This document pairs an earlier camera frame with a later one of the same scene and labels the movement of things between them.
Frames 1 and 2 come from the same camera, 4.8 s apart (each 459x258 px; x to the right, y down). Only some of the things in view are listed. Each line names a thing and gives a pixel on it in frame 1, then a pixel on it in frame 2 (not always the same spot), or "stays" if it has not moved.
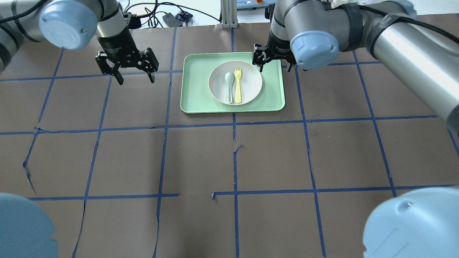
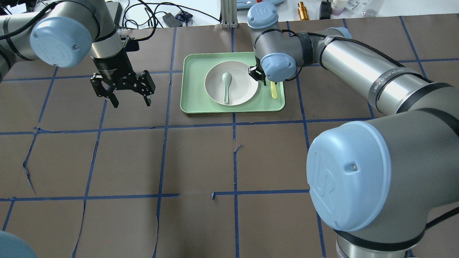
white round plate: (235, 82) stays
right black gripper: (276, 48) to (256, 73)
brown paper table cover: (125, 173) stays
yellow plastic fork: (238, 96) to (273, 90)
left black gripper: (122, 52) to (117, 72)
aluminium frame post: (228, 11) stays
